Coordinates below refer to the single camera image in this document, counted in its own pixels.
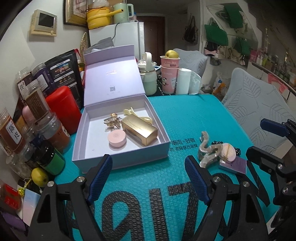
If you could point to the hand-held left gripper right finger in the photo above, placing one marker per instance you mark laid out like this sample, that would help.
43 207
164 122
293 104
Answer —
196 180

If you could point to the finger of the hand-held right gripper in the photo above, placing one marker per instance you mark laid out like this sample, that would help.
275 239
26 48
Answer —
261 157
272 127

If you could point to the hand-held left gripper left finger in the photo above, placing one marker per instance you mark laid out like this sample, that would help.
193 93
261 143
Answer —
100 178

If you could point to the black polka dot scrunchie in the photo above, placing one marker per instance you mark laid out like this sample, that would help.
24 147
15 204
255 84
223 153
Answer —
238 151

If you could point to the small purple box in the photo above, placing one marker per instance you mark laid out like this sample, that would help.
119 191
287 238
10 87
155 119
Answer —
234 165

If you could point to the plain pink round tin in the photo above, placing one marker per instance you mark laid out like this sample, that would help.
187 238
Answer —
117 139

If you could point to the gold star hair clip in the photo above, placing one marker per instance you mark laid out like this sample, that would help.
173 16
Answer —
112 121

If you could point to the gold rectangular box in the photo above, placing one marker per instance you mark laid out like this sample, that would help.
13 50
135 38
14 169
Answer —
138 128

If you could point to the pale yellow hair claw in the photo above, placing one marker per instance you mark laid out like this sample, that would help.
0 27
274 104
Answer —
129 112

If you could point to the lavender gift box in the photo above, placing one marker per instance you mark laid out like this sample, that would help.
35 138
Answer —
111 78

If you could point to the grey leaf-pattern chair cover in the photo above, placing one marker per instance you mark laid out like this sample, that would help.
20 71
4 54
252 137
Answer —
254 97

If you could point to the pink cloth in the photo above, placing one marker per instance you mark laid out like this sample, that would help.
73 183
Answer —
277 82

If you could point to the green label dark jar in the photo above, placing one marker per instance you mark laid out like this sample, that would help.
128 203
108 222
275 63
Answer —
54 163

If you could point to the yellow-green fruit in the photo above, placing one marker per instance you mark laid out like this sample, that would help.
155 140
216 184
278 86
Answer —
39 176

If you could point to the teal bubble mat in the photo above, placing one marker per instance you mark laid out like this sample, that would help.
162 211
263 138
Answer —
185 120

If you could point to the red-brown filled jar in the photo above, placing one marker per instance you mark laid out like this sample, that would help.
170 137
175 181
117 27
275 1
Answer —
55 134

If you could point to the row of shelf bottles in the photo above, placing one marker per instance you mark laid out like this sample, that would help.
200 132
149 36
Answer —
272 62

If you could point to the orange white plastic bag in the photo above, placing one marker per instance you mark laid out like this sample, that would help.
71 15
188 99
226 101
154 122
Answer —
219 85

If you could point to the pastel card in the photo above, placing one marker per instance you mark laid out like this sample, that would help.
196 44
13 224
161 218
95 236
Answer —
31 202

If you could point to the yellow tassel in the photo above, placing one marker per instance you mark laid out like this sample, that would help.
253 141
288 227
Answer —
23 188

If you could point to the red canister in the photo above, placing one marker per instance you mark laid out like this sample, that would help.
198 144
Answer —
62 109

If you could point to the empty clear jar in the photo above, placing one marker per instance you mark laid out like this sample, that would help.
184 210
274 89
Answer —
19 165

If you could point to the green tote bag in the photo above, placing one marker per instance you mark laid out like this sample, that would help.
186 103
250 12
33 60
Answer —
234 15
216 33
241 46

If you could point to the red label jar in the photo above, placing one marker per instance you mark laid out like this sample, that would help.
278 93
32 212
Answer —
10 197

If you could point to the pink bottle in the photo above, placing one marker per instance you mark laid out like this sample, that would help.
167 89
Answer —
29 113

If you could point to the purple pouch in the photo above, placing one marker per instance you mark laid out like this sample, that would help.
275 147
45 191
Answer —
11 221

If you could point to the white paper towel roll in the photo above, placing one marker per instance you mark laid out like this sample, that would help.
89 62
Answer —
185 81

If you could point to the white label orange jar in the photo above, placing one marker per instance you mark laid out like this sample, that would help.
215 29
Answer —
12 132

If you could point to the pink panda paper cup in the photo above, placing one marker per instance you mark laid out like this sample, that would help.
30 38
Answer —
168 81

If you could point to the grey leaf pattern chair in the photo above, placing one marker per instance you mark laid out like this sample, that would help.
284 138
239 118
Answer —
192 60

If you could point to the pale green water bottle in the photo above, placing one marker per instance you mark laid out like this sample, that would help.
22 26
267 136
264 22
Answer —
150 83

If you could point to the black snack pouch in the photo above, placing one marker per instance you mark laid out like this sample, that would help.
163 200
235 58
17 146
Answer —
64 69

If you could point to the purple label plastic jar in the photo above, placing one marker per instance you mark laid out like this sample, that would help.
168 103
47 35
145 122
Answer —
41 74

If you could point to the white label dark jar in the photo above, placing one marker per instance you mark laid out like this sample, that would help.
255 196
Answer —
23 83

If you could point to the yellow fruit in cup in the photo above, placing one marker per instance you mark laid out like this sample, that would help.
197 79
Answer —
172 54

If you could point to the black hanging bag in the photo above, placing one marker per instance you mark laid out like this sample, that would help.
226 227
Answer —
190 31

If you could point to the woven fan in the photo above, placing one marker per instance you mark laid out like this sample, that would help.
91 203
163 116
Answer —
84 45

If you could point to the grey plastic bag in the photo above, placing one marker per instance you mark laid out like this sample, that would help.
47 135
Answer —
104 44

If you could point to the white refrigerator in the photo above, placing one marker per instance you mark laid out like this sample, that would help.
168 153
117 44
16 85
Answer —
127 34

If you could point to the brown door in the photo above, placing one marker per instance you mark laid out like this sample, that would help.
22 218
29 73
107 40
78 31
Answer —
152 34

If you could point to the yellow pot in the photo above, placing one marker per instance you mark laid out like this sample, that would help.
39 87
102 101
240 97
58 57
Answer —
99 19

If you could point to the pale green kettle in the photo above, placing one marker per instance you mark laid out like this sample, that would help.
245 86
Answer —
121 12

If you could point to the framed picture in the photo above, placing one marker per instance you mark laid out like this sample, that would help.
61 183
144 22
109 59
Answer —
74 11

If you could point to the wall intercom panel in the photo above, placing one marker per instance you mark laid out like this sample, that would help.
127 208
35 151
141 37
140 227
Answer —
45 20

